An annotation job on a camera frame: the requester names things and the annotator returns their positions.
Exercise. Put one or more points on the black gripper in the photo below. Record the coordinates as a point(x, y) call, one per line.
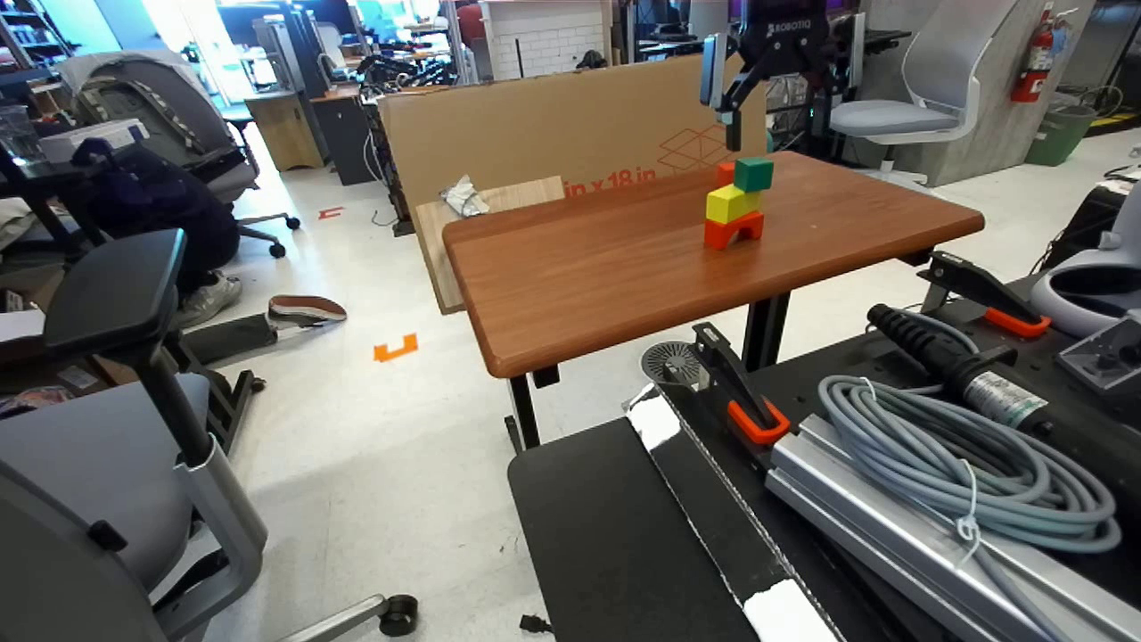
point(787, 36)

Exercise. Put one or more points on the green cube block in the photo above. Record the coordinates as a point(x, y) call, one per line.
point(753, 172)

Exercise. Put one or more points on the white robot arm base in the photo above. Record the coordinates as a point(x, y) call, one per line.
point(1100, 280)

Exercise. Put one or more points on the small orange block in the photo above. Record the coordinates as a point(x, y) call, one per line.
point(724, 172)

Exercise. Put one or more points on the black background desk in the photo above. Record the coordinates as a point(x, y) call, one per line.
point(880, 47)

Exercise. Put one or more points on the yellow block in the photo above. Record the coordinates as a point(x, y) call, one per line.
point(724, 205)

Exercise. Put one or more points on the orange arch block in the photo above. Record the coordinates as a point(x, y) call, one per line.
point(717, 232)

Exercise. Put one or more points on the white office chair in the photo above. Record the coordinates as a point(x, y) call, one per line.
point(941, 83)

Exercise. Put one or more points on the large cardboard sheet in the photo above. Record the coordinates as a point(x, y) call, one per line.
point(572, 125)

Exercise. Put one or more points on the brown wooden table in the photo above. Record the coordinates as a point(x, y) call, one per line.
point(620, 263)

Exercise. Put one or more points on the red fire extinguisher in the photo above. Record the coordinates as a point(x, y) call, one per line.
point(1037, 58)

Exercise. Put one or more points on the small cardboard piece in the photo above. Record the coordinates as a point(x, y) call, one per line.
point(523, 194)

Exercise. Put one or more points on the black clamp orange grip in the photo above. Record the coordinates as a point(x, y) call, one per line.
point(737, 386)
point(982, 291)

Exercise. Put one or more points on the green bin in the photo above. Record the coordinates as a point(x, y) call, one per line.
point(1056, 134)

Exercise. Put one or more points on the crumpled white paper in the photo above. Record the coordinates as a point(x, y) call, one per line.
point(466, 199)

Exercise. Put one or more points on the white tape patch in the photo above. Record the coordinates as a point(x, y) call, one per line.
point(791, 614)
point(655, 427)

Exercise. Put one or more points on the aluminium extrusion bar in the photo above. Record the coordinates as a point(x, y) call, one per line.
point(880, 521)

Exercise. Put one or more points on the black work table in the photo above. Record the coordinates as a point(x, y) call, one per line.
point(620, 536)

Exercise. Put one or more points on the wooden cabinet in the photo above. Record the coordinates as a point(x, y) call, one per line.
point(288, 131)

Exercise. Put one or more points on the grey shoe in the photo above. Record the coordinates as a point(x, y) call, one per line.
point(310, 313)

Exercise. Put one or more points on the grey mesh office chair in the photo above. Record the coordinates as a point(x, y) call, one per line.
point(154, 109)

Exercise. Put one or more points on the black chair caster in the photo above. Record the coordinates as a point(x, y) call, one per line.
point(401, 614)

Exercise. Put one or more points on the grey office chair black armrest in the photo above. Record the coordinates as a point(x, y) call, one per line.
point(96, 476)

